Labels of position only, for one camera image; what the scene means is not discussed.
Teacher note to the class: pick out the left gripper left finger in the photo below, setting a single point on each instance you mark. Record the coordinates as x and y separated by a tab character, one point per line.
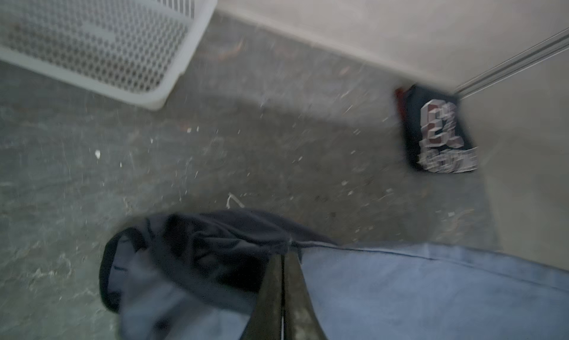
266	319

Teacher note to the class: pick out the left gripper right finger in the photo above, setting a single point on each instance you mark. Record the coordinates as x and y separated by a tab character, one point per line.
300	321

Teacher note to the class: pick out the grey-blue tank top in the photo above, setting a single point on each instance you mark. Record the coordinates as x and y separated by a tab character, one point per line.
197	276

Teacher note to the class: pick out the navy red-trimmed tank top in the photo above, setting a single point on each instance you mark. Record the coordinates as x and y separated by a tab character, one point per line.
435	141

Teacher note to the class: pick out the white plastic laundry basket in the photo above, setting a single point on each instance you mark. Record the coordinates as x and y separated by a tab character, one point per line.
132	51

